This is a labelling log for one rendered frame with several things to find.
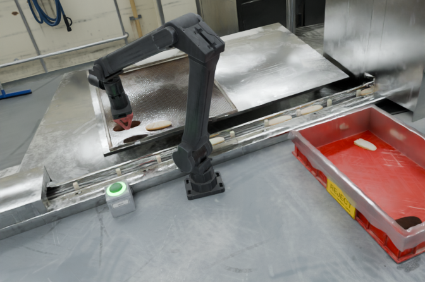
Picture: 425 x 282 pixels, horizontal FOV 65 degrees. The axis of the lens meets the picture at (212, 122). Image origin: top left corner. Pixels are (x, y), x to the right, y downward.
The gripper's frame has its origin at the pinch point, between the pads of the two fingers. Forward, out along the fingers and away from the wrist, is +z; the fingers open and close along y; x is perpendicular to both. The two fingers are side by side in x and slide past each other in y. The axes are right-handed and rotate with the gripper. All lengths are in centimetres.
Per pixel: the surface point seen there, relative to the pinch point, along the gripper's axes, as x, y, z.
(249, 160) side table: 37.2, 25.4, 9.0
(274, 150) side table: 47, 24, 9
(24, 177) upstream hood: -34.5, 12.0, 0.8
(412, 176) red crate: 77, 53, 5
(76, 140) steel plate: -23.2, -18.4, 15.5
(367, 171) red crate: 68, 46, 6
